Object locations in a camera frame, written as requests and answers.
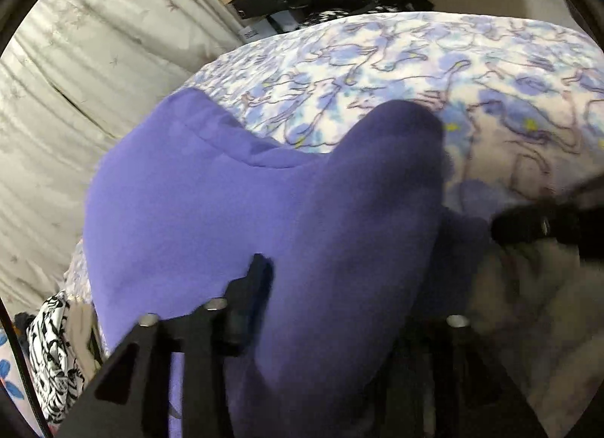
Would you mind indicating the black and white patterned garment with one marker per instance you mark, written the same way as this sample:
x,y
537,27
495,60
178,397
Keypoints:
x,y
54,358

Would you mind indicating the blue floral bedsheet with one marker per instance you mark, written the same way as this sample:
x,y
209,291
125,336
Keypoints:
x,y
424,75

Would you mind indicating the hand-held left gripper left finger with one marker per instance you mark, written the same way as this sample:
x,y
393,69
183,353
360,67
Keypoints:
x,y
257,296

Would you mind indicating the white labelled box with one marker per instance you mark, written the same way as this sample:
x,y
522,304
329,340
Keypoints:
x,y
264,27

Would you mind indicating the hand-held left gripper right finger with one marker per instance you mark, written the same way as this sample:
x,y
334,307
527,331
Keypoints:
x,y
472,372

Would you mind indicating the cream patterned curtain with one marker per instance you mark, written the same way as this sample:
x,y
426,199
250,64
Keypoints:
x,y
71,89

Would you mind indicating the white blanket with blue flowers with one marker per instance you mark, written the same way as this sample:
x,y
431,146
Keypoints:
x,y
9,372

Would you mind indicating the purple zip hoodie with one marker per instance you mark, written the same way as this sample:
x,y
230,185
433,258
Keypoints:
x,y
259,211

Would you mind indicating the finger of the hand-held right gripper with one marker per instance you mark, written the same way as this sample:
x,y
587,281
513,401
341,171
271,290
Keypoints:
x,y
524,226

